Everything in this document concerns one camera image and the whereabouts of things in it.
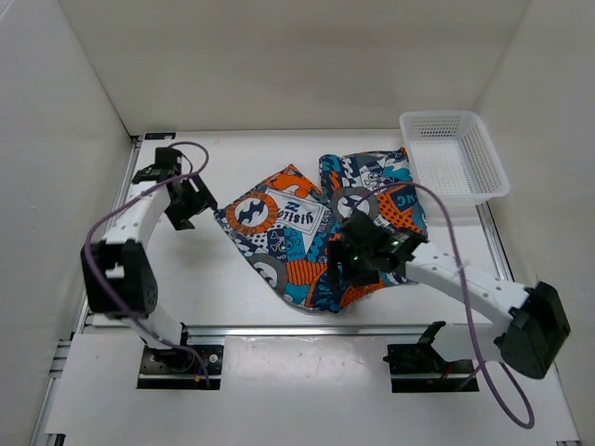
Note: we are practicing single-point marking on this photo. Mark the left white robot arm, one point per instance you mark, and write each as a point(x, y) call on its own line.
point(119, 280)

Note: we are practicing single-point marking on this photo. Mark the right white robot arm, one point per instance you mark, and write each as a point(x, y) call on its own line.
point(529, 323)

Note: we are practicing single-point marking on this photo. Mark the front aluminium rail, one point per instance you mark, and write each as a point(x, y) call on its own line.
point(306, 330)

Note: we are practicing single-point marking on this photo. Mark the right aluminium rail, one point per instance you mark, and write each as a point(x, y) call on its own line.
point(494, 242)

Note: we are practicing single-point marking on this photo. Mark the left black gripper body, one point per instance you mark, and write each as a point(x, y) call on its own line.
point(184, 200)

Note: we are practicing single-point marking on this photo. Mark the small black label sticker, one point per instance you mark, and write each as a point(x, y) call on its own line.
point(160, 135)

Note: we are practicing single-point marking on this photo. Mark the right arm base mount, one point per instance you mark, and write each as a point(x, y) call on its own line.
point(418, 368)

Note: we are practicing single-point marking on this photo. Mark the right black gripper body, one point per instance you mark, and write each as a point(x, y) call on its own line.
point(357, 266)

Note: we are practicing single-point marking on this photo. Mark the colourful patterned shorts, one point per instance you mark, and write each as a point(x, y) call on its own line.
point(284, 224)

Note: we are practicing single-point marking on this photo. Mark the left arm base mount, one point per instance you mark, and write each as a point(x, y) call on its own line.
point(172, 369)

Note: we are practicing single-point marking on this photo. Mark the white plastic basket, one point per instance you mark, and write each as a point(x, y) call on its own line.
point(451, 153)

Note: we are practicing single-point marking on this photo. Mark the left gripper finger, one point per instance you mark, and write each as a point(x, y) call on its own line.
point(180, 218)
point(202, 198)

